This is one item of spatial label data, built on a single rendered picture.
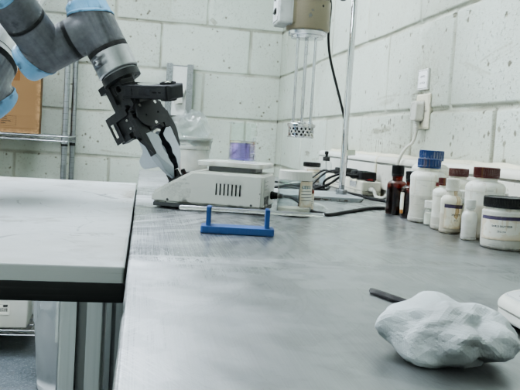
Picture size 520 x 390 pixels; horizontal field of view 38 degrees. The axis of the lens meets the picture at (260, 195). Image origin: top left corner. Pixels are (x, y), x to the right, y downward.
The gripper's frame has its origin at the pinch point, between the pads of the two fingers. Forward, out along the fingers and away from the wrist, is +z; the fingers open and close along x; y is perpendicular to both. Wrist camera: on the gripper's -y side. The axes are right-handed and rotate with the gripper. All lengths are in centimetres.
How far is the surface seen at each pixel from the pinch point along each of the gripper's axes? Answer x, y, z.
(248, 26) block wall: -215, 115, -73
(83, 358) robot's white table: 53, -27, 19
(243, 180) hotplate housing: -2.2, -11.1, 7.5
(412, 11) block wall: -88, -17, -16
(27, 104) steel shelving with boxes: -112, 169, -74
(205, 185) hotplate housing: 0.8, -5.4, 5.3
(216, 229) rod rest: 23.4, -23.9, 13.2
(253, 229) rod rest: 20.5, -27.3, 15.4
